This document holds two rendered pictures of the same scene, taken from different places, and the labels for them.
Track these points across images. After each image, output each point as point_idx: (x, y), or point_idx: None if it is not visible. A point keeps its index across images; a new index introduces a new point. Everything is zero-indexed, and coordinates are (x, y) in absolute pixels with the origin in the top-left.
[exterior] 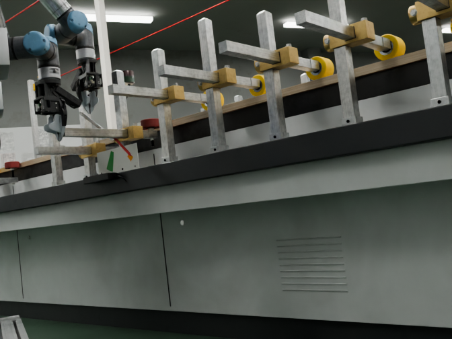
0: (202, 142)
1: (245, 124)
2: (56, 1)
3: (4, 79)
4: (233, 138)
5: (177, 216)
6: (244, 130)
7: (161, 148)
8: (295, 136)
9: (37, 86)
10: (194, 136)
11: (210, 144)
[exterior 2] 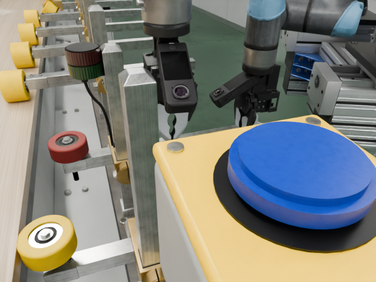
0: (41, 145)
1: (41, 99)
2: None
3: (287, 51)
4: (43, 121)
5: None
6: (42, 106)
7: (34, 201)
8: None
9: (276, 71)
10: (37, 144)
11: (42, 142)
